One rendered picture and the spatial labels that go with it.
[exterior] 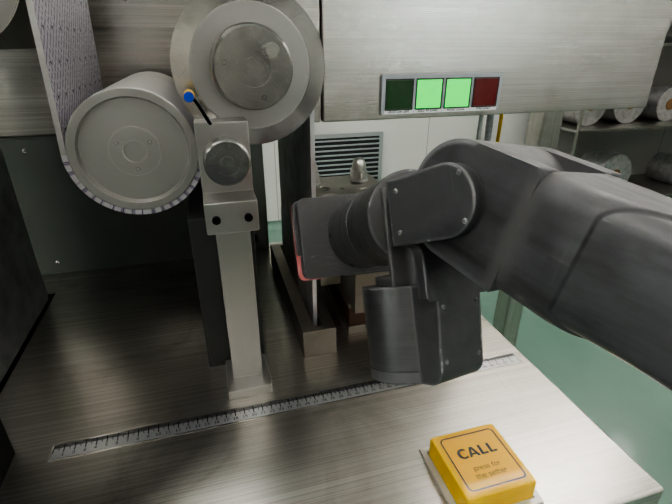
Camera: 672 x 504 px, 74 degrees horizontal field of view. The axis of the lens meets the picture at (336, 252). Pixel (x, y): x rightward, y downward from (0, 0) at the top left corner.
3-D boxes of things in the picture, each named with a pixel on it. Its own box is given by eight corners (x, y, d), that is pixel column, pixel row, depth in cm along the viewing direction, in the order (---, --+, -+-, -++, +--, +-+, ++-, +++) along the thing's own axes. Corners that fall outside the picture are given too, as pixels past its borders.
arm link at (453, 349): (574, 161, 24) (469, 152, 19) (601, 375, 24) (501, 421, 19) (416, 201, 34) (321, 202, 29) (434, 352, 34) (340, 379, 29)
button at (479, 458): (464, 520, 38) (467, 501, 37) (427, 454, 44) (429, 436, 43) (533, 499, 40) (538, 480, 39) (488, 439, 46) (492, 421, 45)
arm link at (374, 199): (459, 162, 26) (367, 167, 25) (472, 278, 26) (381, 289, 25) (412, 185, 33) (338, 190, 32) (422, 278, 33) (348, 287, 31)
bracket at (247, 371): (229, 404, 51) (193, 129, 38) (226, 368, 56) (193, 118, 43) (273, 395, 52) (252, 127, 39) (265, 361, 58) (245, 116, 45)
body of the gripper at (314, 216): (414, 265, 40) (456, 263, 32) (302, 279, 37) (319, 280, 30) (405, 193, 40) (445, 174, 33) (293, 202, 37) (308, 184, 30)
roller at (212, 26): (197, 131, 44) (180, -3, 39) (196, 101, 67) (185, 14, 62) (311, 126, 47) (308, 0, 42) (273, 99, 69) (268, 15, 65)
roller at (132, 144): (81, 215, 45) (49, 88, 40) (119, 158, 67) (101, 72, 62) (205, 204, 48) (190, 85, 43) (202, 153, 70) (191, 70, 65)
